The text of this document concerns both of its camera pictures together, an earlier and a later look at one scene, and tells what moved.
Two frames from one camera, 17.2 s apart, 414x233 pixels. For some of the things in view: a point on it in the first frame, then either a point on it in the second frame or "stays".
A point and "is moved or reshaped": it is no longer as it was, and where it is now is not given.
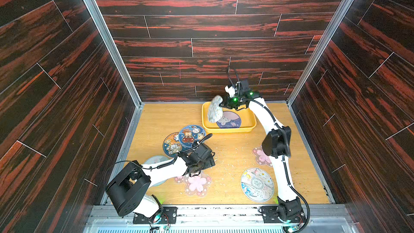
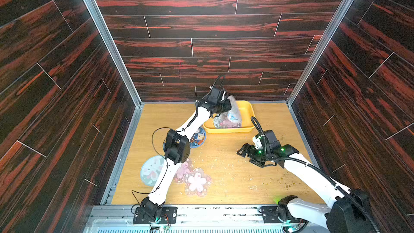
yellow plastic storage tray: x=247 y=115 stays
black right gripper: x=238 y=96 to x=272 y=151
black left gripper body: x=198 y=165 to x=221 y=107
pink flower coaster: x=261 y=158 is moved or reshaped
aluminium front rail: x=218 y=219 stays
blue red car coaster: x=189 y=135 stays
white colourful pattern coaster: x=257 y=185 to x=234 y=114
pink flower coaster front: x=197 y=184 stays
